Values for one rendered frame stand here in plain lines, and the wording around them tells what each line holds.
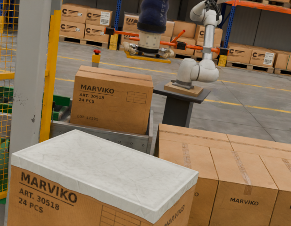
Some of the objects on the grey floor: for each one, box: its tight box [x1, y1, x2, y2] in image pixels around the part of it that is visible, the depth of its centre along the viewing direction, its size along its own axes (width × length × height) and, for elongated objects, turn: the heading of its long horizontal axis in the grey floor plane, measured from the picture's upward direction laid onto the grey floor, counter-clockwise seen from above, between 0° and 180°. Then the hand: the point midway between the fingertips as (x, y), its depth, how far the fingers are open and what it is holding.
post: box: [91, 53, 101, 68], centre depth 406 cm, size 7×7×100 cm
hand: (212, 14), depth 362 cm, fingers open, 13 cm apart
